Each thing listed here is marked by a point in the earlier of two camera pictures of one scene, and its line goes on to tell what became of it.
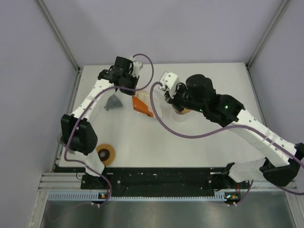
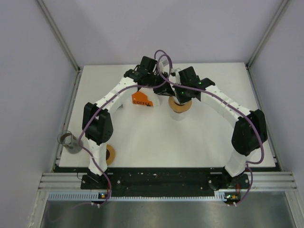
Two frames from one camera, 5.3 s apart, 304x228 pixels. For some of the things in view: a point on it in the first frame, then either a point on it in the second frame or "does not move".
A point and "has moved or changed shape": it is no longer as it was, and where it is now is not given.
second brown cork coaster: x=106 y=153 does not move
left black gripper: x=134 y=79 to x=166 y=90
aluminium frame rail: x=62 y=182 does not move
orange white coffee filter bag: x=141 y=104 has moved or changed shape
